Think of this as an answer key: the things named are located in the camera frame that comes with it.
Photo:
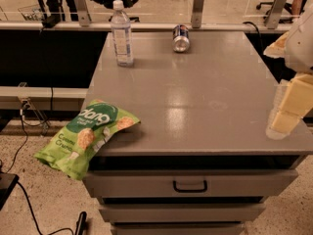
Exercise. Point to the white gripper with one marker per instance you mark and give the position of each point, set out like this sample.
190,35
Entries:
300,48

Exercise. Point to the clear plastic water bottle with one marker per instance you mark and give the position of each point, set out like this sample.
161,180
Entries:
121,33

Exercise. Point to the black box on floor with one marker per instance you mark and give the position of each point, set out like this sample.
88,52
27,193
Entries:
8,182

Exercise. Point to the green chips bag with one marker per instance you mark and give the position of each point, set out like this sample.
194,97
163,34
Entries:
72,147

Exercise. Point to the black power adapter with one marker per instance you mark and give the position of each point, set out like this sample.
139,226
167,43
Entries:
51,21

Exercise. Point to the metal bracket post left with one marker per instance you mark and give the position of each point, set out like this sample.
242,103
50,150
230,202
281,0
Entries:
82,12

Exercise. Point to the black chair base right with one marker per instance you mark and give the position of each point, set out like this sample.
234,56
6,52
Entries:
259,5

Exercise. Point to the black drawer handle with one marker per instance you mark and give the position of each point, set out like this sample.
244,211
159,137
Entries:
184,188

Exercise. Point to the metal bracket post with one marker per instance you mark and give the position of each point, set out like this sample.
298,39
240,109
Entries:
272,20
197,13
82,12

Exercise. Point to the metal bracket post middle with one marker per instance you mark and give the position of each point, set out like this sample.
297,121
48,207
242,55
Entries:
197,13

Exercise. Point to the metal bracket post right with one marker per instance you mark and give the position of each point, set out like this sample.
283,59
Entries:
272,20

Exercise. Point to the grey drawer cabinet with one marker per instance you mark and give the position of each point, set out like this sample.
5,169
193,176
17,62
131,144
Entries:
203,116

